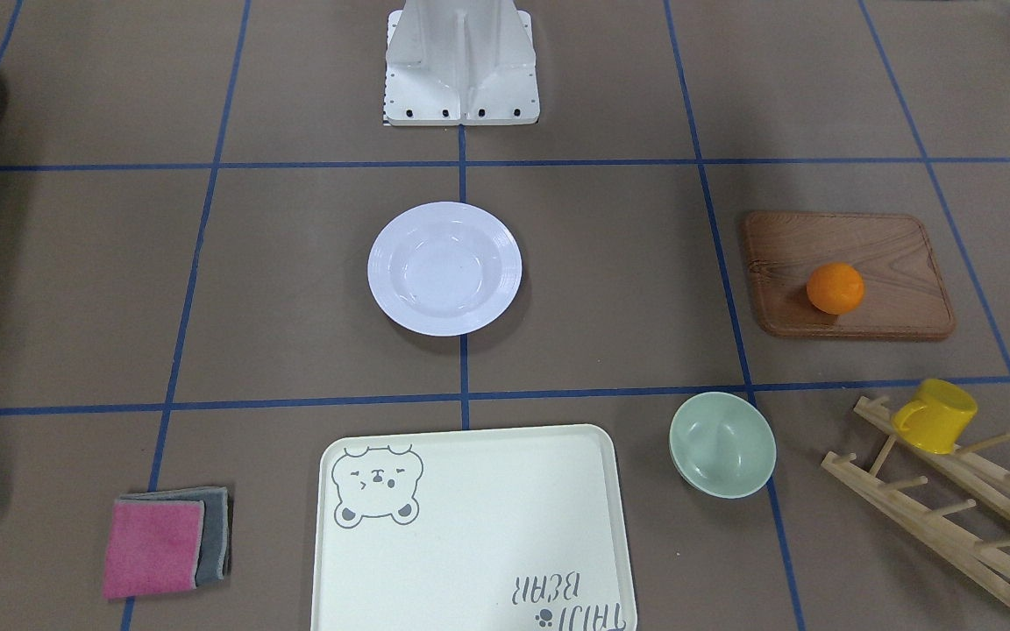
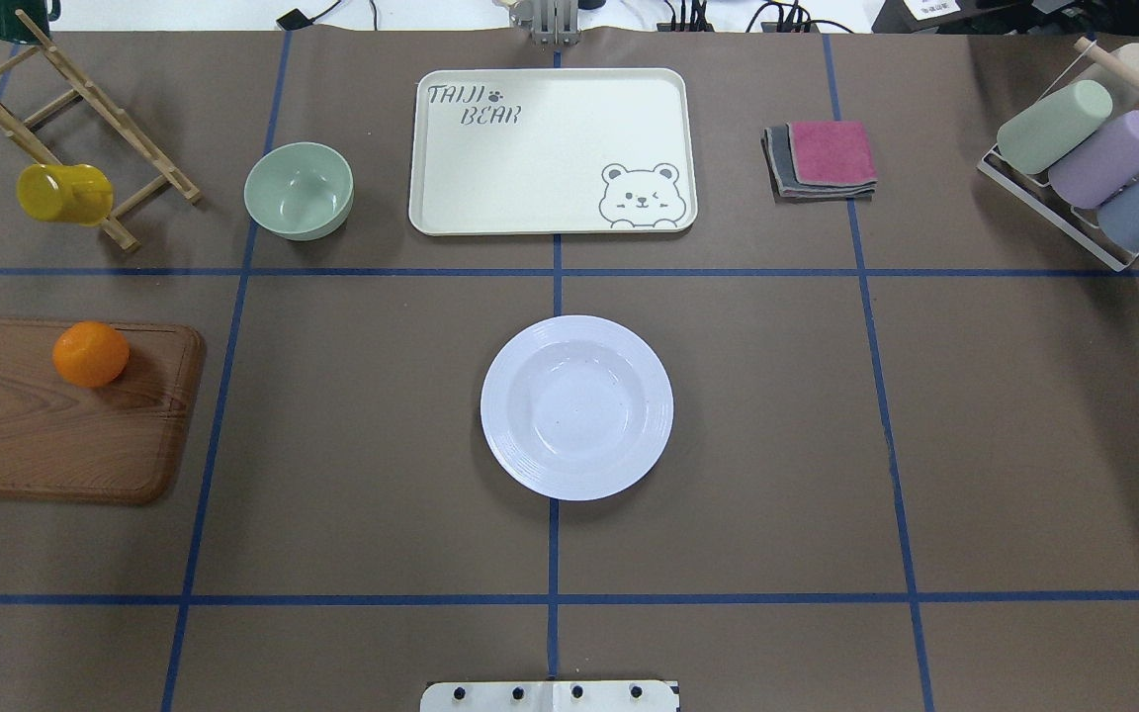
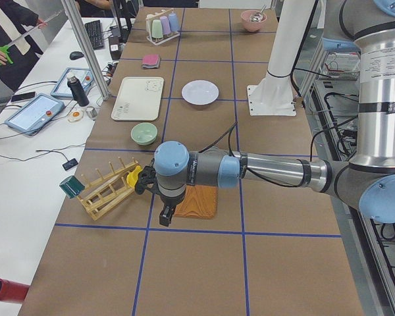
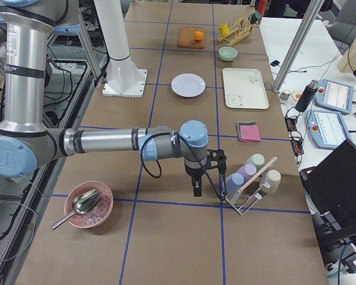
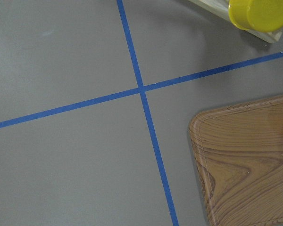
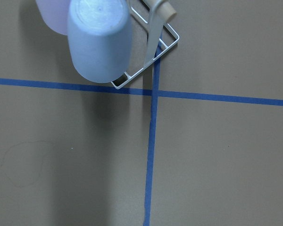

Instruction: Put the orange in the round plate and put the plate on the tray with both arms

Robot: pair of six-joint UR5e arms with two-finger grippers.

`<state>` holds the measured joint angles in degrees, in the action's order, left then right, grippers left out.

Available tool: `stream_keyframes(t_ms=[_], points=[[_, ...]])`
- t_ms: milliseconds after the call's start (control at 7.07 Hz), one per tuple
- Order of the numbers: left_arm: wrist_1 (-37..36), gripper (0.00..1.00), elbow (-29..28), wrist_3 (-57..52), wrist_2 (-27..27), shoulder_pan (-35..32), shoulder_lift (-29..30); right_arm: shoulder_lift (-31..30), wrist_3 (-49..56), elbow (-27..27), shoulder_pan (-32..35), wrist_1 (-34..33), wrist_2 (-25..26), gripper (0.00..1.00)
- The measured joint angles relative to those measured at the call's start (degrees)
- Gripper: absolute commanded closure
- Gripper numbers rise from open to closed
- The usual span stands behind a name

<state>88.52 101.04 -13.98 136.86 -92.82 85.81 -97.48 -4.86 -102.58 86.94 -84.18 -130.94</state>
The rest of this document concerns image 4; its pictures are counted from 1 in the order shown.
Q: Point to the yellow mug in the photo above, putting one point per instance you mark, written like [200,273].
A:
[223,29]

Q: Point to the beige cup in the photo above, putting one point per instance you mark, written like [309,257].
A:
[271,181]

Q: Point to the white wire cup rack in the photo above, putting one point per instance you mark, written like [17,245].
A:
[242,202]

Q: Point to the blue cup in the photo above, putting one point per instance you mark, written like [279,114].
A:
[233,182]

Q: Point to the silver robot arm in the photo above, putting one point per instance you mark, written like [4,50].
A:
[27,144]

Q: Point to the dark green mug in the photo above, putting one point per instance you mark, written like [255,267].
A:
[254,17]

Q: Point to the teach pendant far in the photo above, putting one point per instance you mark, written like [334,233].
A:
[335,96]

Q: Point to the teach pendant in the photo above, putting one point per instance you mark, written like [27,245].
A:
[335,96]
[327,128]

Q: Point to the aluminium frame post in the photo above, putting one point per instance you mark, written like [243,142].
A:
[300,36]

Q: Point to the grey cloth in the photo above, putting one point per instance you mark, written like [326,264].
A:
[239,124]

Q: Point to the black laptop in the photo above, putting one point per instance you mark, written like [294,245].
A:
[331,187]

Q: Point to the pink cloth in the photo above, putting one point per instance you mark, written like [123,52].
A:
[249,133]

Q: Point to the wooden cutting board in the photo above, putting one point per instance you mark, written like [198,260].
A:
[186,38]

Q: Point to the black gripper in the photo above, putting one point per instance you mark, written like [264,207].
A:
[193,173]

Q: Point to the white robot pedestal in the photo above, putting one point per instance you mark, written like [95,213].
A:
[123,77]

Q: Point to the cream bear tray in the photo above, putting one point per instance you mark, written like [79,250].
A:
[244,89]

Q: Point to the mint green bowl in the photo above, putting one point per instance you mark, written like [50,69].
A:
[227,53]

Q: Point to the metal scoop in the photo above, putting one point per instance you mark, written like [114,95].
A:
[80,206]

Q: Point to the wooden mug rack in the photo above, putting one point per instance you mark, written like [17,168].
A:
[240,28]

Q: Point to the teach pendant near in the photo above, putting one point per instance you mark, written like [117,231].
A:
[327,128]

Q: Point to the green cup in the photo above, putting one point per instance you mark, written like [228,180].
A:
[257,160]

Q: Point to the wooden rack rod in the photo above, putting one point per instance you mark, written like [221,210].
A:
[259,172]

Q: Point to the black bottle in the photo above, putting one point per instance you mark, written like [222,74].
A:
[307,96]

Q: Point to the purple cup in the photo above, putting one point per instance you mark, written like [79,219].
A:
[247,171]

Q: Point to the orange fruit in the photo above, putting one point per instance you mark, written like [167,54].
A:
[198,36]

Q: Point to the pink bowl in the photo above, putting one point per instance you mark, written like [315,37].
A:
[97,209]

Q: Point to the white round plate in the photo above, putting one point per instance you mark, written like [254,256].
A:
[188,85]

